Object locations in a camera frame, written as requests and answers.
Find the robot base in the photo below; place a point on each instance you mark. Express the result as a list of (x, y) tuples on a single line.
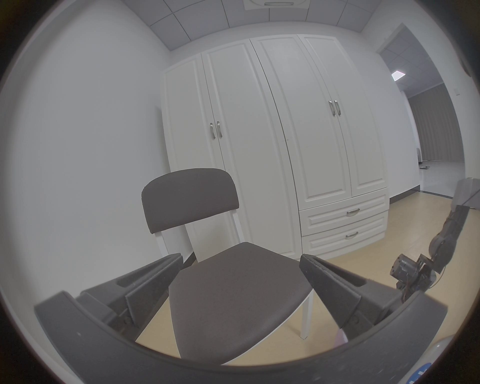
[(431, 363)]

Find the square ceiling light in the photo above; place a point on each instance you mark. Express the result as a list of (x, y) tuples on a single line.
[(398, 75)]

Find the ceiling air vent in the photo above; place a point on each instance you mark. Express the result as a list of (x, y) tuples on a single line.
[(277, 3)]

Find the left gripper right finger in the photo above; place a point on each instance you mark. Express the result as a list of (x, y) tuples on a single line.
[(345, 294)]

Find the white chair grey cushions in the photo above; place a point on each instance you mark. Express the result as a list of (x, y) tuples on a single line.
[(232, 300)]

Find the purple plastic bag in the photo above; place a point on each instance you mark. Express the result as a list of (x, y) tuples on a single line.
[(341, 335)]

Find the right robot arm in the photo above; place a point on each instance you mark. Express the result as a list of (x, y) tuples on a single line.
[(448, 240)]

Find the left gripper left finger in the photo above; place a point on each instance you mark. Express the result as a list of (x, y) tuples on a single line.
[(150, 285)]

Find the white wardrobe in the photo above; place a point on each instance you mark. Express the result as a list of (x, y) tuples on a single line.
[(318, 131)]

